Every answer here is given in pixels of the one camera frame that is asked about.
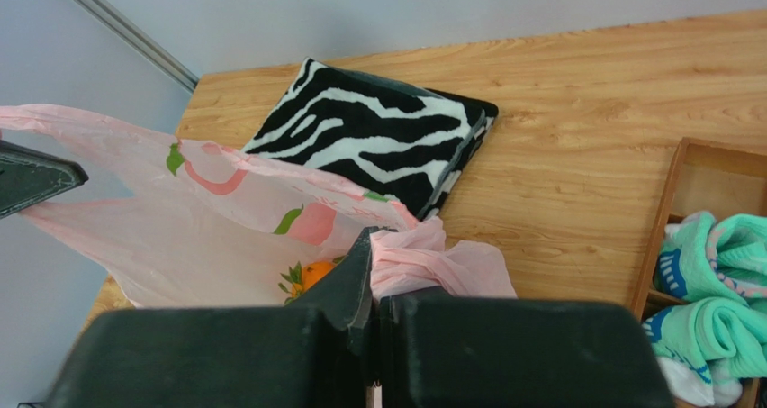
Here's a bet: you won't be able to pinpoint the zebra striped cloth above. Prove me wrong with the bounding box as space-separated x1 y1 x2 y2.
242 58 499 220

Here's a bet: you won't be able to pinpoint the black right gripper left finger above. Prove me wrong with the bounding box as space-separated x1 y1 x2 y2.
292 227 380 407

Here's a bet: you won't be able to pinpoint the green leafy sprig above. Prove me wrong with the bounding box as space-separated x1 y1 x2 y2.
277 256 345 305

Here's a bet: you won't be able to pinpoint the pink printed plastic bag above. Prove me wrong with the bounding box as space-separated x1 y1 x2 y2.
1 104 516 307

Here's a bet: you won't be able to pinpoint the teal and white socks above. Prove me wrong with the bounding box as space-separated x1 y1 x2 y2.
642 211 766 407

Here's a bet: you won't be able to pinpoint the aluminium frame rail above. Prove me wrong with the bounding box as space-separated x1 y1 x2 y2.
73 0 199 94

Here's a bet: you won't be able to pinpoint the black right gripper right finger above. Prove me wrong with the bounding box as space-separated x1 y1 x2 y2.
377 286 449 407

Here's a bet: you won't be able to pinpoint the wooden compartment tray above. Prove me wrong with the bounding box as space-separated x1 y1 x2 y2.
631 138 766 407

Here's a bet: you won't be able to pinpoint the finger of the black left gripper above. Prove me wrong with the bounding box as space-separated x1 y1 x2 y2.
1 141 89 219

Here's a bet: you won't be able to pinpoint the orange fruit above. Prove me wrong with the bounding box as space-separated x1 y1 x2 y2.
291 261 336 298

